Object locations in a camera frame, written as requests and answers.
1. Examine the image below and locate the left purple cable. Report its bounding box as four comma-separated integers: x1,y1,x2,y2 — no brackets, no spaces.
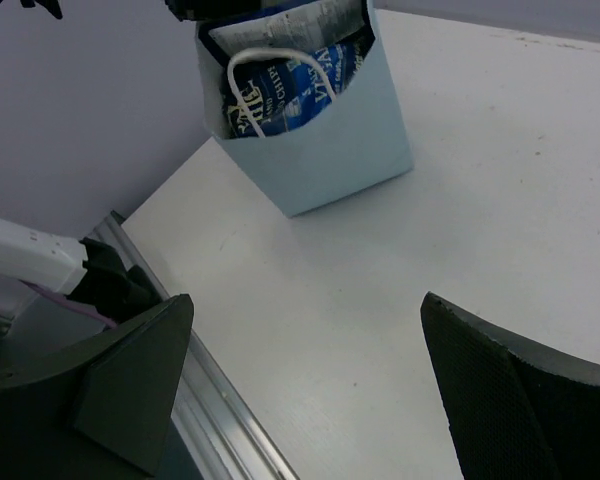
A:
19,279,119,329

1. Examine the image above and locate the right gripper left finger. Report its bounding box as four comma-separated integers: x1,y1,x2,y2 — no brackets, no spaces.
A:
0,294,194,479

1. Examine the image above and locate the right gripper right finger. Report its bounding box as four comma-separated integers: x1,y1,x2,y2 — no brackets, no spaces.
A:
420,292,600,479

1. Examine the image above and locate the blue white snack bag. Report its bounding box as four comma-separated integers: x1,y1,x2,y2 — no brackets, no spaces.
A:
198,1,366,62

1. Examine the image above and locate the light blue paper bag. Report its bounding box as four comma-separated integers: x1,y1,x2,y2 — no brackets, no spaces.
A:
196,1,413,217

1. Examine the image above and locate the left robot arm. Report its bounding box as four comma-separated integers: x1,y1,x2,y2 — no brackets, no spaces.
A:
0,218,161,328

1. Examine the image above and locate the blue kettle chips bag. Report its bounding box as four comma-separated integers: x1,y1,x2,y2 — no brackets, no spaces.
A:
223,34,373,138

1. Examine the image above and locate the aluminium rail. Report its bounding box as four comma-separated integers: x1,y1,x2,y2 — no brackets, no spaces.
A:
87,214,295,479

